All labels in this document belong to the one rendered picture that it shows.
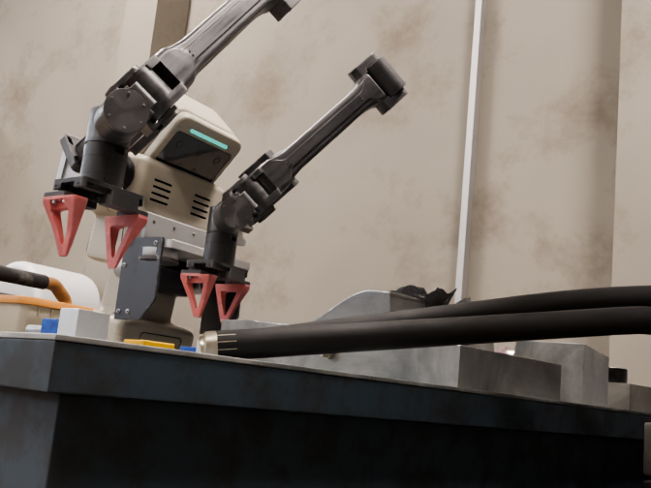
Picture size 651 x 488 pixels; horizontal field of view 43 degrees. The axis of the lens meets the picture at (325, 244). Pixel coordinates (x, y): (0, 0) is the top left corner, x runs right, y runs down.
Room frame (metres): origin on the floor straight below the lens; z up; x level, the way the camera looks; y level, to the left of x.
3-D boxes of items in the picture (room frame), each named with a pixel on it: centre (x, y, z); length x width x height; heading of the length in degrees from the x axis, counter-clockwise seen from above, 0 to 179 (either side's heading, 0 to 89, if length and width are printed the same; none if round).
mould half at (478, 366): (1.35, -0.10, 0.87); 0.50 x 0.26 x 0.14; 44
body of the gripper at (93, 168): (1.07, 0.30, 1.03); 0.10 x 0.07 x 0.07; 143
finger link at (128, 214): (1.09, 0.29, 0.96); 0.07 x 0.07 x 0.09; 53
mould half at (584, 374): (1.66, -0.30, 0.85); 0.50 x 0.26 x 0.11; 62
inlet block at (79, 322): (1.09, 0.33, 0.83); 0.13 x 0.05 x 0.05; 53
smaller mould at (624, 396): (1.92, -0.66, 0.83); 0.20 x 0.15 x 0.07; 44
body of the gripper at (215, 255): (1.48, 0.19, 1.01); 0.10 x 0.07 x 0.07; 148
